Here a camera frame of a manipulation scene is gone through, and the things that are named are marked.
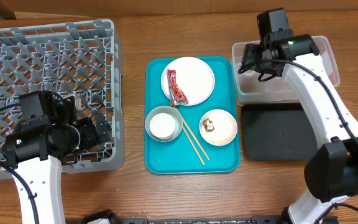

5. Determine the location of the grey bowl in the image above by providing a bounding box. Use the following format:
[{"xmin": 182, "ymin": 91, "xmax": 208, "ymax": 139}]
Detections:
[{"xmin": 145, "ymin": 106, "xmax": 183, "ymax": 142}]

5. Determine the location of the small pink bowl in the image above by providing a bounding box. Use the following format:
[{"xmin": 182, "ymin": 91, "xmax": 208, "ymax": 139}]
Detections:
[{"xmin": 199, "ymin": 109, "xmax": 238, "ymax": 141}]

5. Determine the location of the brown food scrap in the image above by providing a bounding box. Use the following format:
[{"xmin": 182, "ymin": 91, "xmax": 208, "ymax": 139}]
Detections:
[{"xmin": 203, "ymin": 118, "xmax": 214, "ymax": 132}]

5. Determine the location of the red snack wrapper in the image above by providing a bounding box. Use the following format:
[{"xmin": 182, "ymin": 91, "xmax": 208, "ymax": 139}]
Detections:
[{"xmin": 167, "ymin": 69, "xmax": 188, "ymax": 105}]

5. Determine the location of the white cup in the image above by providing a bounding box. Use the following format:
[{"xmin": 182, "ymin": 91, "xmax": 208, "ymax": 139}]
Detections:
[{"xmin": 149, "ymin": 113, "xmax": 176, "ymax": 141}]

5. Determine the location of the pile of rice grains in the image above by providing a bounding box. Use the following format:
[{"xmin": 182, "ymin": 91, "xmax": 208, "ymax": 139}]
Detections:
[{"xmin": 206, "ymin": 136, "xmax": 232, "ymax": 146}]

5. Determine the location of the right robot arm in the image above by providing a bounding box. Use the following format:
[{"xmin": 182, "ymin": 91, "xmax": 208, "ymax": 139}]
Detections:
[{"xmin": 238, "ymin": 8, "xmax": 358, "ymax": 223}]

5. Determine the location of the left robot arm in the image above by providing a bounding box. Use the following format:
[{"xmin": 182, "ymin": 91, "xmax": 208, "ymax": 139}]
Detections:
[{"xmin": 0, "ymin": 91, "xmax": 111, "ymax": 223}]

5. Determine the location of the clear plastic bin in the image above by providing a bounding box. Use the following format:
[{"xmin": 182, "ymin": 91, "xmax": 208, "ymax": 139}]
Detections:
[{"xmin": 232, "ymin": 35, "xmax": 340, "ymax": 105}]

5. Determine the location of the black tray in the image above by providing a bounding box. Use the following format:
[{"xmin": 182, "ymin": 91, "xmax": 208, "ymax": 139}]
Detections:
[{"xmin": 241, "ymin": 103, "xmax": 318, "ymax": 161}]

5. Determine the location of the grey plastic dish rack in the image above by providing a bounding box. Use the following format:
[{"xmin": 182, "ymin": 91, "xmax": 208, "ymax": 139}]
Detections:
[{"xmin": 0, "ymin": 19, "xmax": 125, "ymax": 180}]

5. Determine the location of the large white plate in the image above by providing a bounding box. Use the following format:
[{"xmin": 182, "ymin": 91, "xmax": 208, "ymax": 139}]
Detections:
[{"xmin": 161, "ymin": 57, "xmax": 215, "ymax": 106}]

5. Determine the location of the wooden chopstick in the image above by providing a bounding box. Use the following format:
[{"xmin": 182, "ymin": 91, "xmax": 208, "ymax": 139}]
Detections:
[
  {"xmin": 180, "ymin": 113, "xmax": 210, "ymax": 161},
  {"xmin": 182, "ymin": 126, "xmax": 205, "ymax": 166}
]

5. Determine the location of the teal serving tray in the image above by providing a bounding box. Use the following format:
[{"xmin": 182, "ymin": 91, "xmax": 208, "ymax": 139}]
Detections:
[{"xmin": 144, "ymin": 56, "xmax": 241, "ymax": 175}]

